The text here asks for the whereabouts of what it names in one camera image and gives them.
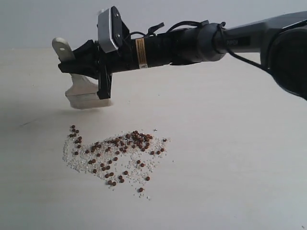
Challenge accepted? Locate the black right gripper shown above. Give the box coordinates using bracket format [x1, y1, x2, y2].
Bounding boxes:
[58, 36, 149, 100]

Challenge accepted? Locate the wooden paint brush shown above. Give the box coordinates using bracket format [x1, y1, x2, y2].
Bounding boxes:
[52, 37, 113, 110]

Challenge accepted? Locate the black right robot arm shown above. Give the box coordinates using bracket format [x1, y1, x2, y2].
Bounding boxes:
[59, 8, 307, 99]

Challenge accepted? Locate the pile of grains and pellets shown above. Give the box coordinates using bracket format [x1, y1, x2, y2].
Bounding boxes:
[62, 125, 171, 200]

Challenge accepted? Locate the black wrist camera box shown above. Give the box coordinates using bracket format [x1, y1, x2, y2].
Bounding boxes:
[97, 6, 124, 53]

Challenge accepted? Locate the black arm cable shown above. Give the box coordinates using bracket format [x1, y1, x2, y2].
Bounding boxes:
[124, 21, 272, 71]

